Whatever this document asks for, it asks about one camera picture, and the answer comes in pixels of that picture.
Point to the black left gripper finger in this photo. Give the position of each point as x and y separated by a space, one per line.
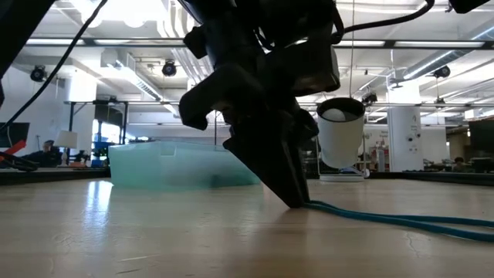
308 125
266 154

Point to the blue rubber band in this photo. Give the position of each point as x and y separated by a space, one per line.
386 220

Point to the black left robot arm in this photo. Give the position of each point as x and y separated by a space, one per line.
15 23

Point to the translucent green plastic bin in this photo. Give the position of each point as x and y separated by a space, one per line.
154 170

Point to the black ceiling spotlight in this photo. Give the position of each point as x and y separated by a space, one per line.
169 68
38 73
442 72
369 98

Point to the black overhead crossbeam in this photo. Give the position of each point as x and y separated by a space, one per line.
386 43

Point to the white round column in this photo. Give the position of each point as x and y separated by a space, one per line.
404 131

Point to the black monitor screen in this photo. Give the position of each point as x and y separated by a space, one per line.
19 133
482 143

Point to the black metal rack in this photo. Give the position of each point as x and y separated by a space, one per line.
124 123

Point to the person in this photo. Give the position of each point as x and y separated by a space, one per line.
44 156
459 165

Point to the white shade table lamp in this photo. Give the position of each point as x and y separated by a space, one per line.
66 139

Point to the red tag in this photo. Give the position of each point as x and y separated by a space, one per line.
17 146

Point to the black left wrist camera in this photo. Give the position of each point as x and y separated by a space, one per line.
305 67

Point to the black metal table frame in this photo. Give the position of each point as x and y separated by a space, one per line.
58 175

